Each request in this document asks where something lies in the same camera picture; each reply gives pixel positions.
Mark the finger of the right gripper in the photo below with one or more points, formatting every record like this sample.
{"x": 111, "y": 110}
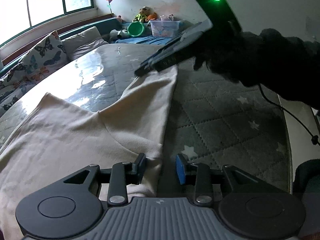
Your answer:
{"x": 151, "y": 63}

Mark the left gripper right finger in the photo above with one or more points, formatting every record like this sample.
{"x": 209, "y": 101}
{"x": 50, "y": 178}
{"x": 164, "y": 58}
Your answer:
{"x": 182, "y": 168}

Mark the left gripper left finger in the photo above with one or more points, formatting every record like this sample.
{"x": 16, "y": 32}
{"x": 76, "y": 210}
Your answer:
{"x": 138, "y": 169}

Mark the cream sweatshirt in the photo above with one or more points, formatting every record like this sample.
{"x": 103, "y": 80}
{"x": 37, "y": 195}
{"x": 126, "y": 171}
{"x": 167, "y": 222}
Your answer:
{"x": 58, "y": 138}

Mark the person right hand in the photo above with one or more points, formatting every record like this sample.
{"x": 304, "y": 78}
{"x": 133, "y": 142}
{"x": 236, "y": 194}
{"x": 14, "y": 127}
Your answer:
{"x": 288, "y": 66}

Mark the green plastic bucket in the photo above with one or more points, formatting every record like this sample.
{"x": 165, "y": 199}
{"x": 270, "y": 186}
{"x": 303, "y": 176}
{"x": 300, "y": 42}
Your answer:
{"x": 136, "y": 29}

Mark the clear plastic storage box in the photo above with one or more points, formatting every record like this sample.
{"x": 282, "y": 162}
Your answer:
{"x": 167, "y": 29}

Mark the blue sofa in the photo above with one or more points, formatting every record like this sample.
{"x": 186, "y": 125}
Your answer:
{"x": 103, "y": 24}

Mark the plush toy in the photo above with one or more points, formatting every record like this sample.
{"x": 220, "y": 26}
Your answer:
{"x": 145, "y": 15}

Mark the grey quilted table cover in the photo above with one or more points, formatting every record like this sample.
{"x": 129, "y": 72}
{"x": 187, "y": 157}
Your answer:
{"x": 211, "y": 120}

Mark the beige cushion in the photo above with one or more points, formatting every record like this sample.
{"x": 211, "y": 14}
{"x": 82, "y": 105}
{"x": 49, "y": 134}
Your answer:
{"x": 82, "y": 43}

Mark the butterfly pillow upright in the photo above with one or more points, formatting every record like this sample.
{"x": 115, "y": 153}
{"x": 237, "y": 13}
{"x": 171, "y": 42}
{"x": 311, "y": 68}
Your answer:
{"x": 45, "y": 58}

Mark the butterfly pillow long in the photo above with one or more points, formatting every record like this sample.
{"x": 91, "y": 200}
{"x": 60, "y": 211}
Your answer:
{"x": 14, "y": 85}

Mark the window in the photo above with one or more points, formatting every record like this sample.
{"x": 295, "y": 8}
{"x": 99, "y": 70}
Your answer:
{"x": 19, "y": 16}

